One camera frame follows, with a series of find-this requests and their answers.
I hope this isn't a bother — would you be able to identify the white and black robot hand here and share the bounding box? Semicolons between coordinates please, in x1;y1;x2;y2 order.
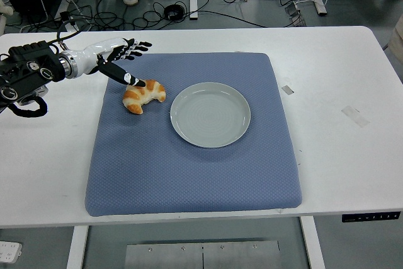
74;37;153;88

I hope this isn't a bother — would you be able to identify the croissant bread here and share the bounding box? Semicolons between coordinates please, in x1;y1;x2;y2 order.
122;79;167;115

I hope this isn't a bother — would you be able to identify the cream padded object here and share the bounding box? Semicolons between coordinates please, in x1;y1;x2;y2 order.
0;0;15;17

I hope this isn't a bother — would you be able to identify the blue quilted mat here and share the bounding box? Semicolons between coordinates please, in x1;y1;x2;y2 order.
84;52;304;218

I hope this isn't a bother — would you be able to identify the round grey plate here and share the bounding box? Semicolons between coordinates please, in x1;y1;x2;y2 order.
169;82;252;149

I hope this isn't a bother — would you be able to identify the white table leg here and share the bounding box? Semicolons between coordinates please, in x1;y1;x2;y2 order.
65;225;89;269
298;215;326;269

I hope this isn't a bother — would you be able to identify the white power strip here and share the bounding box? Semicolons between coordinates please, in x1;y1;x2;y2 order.
0;241;23;263

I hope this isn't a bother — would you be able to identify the large grey tape piece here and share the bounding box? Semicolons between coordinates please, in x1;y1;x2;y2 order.
341;105;370;129

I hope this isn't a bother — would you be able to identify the black table control panel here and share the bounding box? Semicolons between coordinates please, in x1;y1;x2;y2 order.
341;210;401;223

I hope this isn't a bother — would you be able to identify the coiled black cable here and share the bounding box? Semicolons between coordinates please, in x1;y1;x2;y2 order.
163;3;186;21

